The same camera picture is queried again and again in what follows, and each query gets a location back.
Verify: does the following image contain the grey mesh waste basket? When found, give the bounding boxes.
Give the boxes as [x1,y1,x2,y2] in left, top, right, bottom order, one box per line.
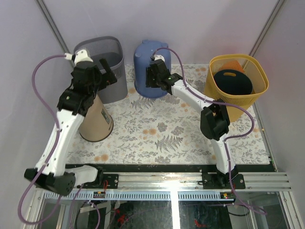
[74,36,128,104]

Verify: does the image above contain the beige bin with black rim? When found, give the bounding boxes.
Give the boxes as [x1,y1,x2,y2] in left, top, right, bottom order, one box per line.
[79,95,114,142]

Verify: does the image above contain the aluminium mounting rail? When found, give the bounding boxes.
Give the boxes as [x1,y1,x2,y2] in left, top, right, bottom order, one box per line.
[35,170,293,201]

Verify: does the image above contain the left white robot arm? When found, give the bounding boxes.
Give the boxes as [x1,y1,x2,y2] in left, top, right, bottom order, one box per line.
[24,58,117,196]

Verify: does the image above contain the blue plastic bucket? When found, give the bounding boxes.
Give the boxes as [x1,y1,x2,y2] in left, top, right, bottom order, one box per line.
[133,40,169,99]

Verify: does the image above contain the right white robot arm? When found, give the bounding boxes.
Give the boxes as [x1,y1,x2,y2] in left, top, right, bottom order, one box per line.
[146,59,238,188]

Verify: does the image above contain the floral table cloth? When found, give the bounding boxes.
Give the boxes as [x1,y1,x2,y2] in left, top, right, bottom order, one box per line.
[68,64,269,165]

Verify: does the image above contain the yellow mesh waste basket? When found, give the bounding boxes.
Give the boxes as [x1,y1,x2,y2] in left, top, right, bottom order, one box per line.
[203,54,269,110]

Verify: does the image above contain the orange insert in yellow basket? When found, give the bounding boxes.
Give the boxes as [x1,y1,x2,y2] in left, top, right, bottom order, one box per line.
[222,60,244,73]

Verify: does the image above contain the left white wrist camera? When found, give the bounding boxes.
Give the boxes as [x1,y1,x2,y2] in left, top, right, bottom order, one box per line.
[64,49,93,65]

